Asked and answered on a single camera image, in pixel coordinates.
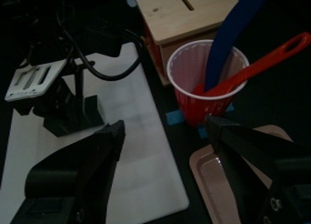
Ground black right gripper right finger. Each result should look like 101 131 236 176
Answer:
205 114 311 224

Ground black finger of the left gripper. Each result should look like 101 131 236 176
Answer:
83 95 107 127
41 76 88 137

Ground red plastic cup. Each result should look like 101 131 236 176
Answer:
165 39 249 127

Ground white plastic cutting board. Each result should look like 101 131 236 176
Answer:
0 41 191 224

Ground wooden knife block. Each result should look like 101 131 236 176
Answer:
132 0 240 87

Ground beige plastic tray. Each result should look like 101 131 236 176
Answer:
188 124 295 224

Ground black cable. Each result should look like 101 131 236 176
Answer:
56 8 145 82

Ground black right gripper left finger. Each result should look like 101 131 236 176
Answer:
9 119 127 224

